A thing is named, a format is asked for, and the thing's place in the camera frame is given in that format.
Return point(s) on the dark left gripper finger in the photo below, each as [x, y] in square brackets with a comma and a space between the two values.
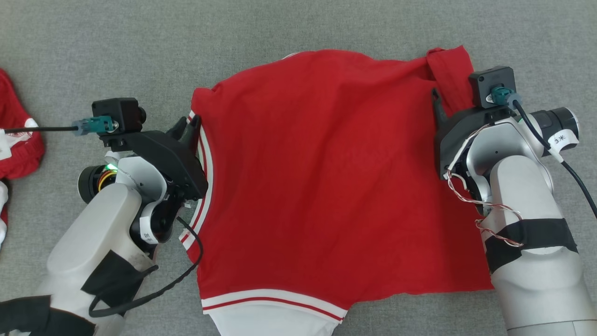
[178, 129]
[193, 130]

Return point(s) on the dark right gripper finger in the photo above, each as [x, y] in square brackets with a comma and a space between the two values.
[439, 109]

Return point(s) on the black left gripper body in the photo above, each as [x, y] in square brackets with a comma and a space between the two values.
[163, 156]

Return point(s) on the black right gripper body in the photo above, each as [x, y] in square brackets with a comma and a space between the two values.
[459, 130]

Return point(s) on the red basketball jersey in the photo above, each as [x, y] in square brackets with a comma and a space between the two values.
[326, 186]

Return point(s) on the red elastic waist shorts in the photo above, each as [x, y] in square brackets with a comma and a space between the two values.
[18, 163]

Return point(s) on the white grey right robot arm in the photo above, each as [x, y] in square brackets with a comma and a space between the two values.
[527, 196]

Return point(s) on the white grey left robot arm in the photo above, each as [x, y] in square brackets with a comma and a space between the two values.
[93, 233]

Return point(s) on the grey fabric sofa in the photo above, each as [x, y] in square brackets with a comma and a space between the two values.
[140, 46]

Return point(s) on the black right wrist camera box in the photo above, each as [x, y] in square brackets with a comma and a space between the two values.
[489, 79]

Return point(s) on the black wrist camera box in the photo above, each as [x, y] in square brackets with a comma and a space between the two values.
[489, 79]
[119, 114]

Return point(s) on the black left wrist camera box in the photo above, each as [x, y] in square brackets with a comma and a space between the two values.
[119, 114]

